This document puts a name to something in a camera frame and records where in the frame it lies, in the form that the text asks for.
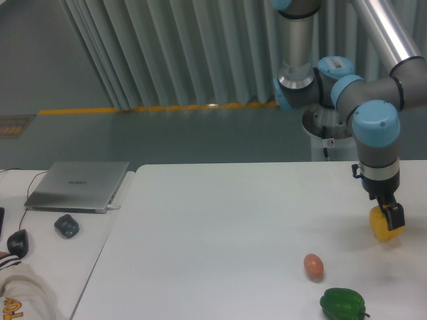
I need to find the green bell pepper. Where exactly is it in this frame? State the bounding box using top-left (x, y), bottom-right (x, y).
top-left (320, 287), bottom-right (370, 320)

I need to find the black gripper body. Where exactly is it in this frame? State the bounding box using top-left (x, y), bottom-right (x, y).
top-left (361, 175), bottom-right (400, 202)

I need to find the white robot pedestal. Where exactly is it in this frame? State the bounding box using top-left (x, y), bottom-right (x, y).
top-left (302, 104), bottom-right (358, 161)

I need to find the cream sleeved forearm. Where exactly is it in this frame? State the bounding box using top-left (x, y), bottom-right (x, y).
top-left (1, 252), bottom-right (57, 319)

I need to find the brown egg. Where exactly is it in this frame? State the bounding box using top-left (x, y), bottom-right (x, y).
top-left (304, 253), bottom-right (324, 278)

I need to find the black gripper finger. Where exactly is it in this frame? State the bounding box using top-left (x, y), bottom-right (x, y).
top-left (386, 203), bottom-right (405, 231)
top-left (377, 196), bottom-right (391, 217)

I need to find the black device at left edge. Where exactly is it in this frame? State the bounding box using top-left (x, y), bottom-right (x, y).
top-left (0, 207), bottom-right (5, 237)

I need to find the grey pleated curtain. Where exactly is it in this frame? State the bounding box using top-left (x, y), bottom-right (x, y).
top-left (63, 1), bottom-right (426, 111)

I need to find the yellow bell pepper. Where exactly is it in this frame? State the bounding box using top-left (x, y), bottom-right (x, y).
top-left (369, 206), bottom-right (405, 243)

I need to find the black power adapter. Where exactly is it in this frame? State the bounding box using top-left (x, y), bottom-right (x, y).
top-left (54, 214), bottom-right (79, 239)

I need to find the black mouse cable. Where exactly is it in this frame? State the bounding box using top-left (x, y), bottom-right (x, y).
top-left (0, 168), bottom-right (49, 231)

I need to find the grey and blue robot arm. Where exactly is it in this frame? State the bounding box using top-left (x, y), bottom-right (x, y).
top-left (272, 1), bottom-right (426, 231)

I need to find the black computer mouse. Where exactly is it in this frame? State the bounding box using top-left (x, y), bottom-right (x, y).
top-left (7, 229), bottom-right (29, 259)

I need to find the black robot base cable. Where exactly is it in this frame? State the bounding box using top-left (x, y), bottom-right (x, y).
top-left (321, 125), bottom-right (334, 162)

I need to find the silver closed laptop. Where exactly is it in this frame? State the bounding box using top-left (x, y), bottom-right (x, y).
top-left (25, 161), bottom-right (129, 214)

